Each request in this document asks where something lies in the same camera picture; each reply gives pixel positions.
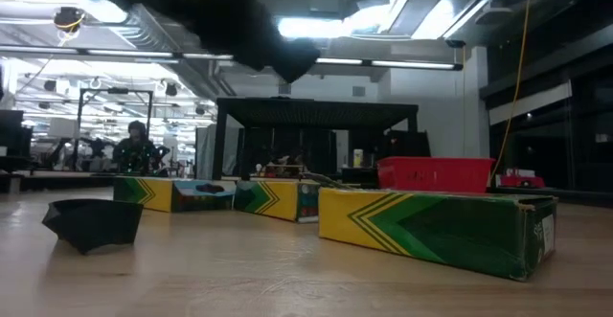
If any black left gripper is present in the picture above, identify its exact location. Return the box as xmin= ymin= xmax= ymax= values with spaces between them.
xmin=98 ymin=0 xmax=322 ymax=85

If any yellow green crayon box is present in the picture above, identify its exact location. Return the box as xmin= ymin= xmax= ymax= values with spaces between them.
xmin=113 ymin=176 xmax=238 ymax=214
xmin=233 ymin=178 xmax=321 ymax=224
xmin=318 ymin=187 xmax=559 ymax=283

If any black binder clip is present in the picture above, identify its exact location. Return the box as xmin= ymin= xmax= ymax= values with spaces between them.
xmin=41 ymin=198 xmax=145 ymax=256

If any grey partition panel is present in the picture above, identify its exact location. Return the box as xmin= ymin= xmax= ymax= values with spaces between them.
xmin=194 ymin=124 xmax=240 ymax=180

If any long linear ceiling light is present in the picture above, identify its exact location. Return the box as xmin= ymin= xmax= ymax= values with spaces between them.
xmin=0 ymin=43 xmax=464 ymax=72

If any person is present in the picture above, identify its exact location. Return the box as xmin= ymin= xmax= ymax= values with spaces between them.
xmin=112 ymin=119 xmax=171 ymax=177

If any red plastic basket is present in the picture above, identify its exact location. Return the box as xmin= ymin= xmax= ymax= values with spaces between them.
xmin=375 ymin=156 xmax=497 ymax=194

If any red white box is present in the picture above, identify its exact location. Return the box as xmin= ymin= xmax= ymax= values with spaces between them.
xmin=495 ymin=167 xmax=547 ymax=189

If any black monitor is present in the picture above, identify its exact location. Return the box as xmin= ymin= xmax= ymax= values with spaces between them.
xmin=0 ymin=109 xmax=33 ymax=172

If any silver ventilation duct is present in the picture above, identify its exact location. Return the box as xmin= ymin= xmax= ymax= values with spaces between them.
xmin=42 ymin=0 xmax=238 ymax=99

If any black background rig frame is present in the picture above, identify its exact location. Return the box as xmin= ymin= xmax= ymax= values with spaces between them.
xmin=76 ymin=86 xmax=154 ymax=174

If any black ceiling cable reel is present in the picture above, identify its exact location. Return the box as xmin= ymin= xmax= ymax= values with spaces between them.
xmin=52 ymin=5 xmax=88 ymax=34

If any yellow hanging cable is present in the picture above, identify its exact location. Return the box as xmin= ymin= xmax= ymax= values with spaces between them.
xmin=488 ymin=0 xmax=534 ymax=184

